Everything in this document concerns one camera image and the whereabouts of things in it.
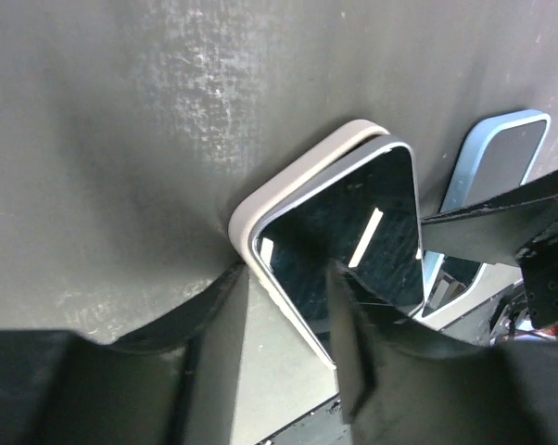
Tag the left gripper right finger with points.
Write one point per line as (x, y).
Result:
(401, 382)

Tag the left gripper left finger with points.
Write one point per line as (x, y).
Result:
(172, 381)

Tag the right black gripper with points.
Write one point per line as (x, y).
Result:
(519, 226)

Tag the light blue phone case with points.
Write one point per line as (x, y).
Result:
(487, 153)

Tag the silver edged black phone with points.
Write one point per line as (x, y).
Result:
(362, 212)

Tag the cream white phone case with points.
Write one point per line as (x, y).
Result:
(241, 227)

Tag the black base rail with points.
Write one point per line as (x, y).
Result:
(322, 425)

